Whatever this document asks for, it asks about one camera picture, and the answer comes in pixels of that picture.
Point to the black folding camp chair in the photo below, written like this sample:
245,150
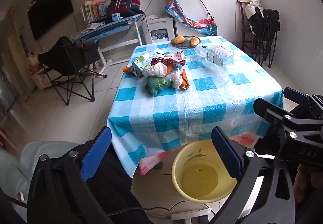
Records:
68,54

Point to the white sack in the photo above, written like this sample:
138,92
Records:
249,11

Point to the round orange fruit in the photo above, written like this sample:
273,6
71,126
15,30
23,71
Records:
194,41

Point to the green white drink carton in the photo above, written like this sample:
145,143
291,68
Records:
141,62

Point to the black wall television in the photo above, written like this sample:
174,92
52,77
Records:
50,9

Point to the white plastic stool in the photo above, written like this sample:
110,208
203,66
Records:
157,24

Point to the white plastic bag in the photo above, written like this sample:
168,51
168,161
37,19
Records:
154,70

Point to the dark wooden chair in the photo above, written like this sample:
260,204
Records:
242,24

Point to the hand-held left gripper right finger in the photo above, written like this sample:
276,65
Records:
227,155

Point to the red snack wrapper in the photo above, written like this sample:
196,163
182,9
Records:
174,59

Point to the yellow plastic basin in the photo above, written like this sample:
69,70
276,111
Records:
199,178

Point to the blue white checkered tablecloth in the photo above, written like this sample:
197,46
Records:
201,102

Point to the orange peel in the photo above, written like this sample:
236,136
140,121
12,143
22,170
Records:
185,82

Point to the person's right hand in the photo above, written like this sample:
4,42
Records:
306,183

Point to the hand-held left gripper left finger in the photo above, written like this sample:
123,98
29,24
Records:
96,155

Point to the clear plastic water bottle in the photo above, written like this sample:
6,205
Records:
217,54

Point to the red plastic sheet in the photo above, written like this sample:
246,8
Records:
149,163

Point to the pink plush toy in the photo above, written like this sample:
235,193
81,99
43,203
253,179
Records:
99,1

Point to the loose white papers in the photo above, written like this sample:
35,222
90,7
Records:
93,26

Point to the low white drawer cabinet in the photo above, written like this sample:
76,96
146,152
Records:
43,77

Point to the glass fruit plate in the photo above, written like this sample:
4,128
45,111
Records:
185,43

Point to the grey green sofa cushion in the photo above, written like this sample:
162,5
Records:
15,176

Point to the person's black trouser leg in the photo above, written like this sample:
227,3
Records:
118,188

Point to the yellow mango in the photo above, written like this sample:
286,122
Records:
178,40

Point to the small blue desk device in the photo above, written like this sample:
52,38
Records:
116,17

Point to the orange carrot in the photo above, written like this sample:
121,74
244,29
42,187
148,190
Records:
126,69

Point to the green plush toy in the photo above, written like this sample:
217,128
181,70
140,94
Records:
156,83

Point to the row of books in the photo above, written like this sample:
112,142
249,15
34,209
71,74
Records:
88,11

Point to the blue white study desk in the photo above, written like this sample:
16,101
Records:
111,28

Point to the dark striped backpack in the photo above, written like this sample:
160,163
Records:
123,5

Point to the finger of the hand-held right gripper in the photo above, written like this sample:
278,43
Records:
277,117
296,96

